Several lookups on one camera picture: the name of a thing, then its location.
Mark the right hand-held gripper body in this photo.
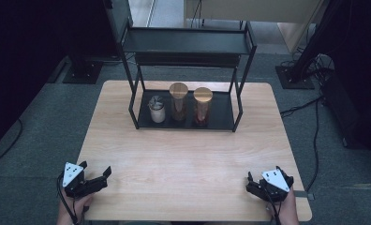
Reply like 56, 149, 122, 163
245, 168, 295, 203

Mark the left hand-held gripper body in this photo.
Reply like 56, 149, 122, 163
61, 161, 110, 200

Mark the small jar with metal lid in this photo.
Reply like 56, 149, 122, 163
147, 95, 167, 124

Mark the light wooden cylinder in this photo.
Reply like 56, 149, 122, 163
192, 86, 214, 127

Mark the tall wooden cylinder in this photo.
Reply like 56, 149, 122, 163
169, 82, 190, 123

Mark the black metal shelf rack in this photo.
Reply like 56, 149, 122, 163
116, 18, 259, 133

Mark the person's right hand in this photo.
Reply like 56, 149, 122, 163
269, 187, 301, 225

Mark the person's left hand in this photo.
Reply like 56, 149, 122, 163
56, 192, 95, 225

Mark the grey tape strip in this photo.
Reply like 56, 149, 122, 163
294, 189, 316, 202

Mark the black box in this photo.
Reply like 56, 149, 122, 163
321, 74, 371, 155

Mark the black stand with square base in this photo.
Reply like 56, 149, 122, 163
62, 0, 104, 85

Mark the black slanted stand with base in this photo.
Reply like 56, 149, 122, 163
275, 0, 341, 91

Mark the black upright panel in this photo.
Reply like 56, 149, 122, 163
103, 0, 135, 46

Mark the beige cabinet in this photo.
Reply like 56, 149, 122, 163
183, 0, 328, 53

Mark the right hand-held gripper cable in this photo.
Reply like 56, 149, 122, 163
262, 187, 283, 225

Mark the hand-held gripper cable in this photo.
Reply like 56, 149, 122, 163
262, 187, 283, 225
56, 173, 79, 225

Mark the left hand-held gripper cable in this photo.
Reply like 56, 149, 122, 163
56, 173, 79, 225

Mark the thin black floor cable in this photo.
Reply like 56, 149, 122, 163
0, 117, 24, 170

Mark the tangle of black cables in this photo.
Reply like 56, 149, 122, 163
280, 46, 335, 83

